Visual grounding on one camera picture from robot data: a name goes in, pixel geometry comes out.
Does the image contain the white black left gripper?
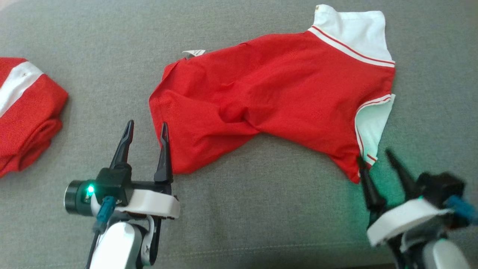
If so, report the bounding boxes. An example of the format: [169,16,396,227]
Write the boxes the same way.
[64,120,180,220]

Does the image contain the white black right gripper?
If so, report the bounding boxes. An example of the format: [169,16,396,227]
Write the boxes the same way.
[357,148,453,247]

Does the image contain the red shorts with white stripe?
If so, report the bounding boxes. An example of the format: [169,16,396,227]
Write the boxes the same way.
[0,57,69,179]

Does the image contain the red Bulls basketball jersey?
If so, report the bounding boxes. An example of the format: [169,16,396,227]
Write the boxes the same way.
[149,4,396,184]

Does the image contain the left teal plug black cable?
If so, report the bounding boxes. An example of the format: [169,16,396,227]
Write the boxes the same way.
[85,196,117,269]

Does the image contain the teal plug black cable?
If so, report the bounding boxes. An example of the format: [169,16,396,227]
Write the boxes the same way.
[446,195,478,226]
[85,196,117,269]

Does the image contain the right teal plug black cable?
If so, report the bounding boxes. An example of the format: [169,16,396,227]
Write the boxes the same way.
[446,195,478,226]

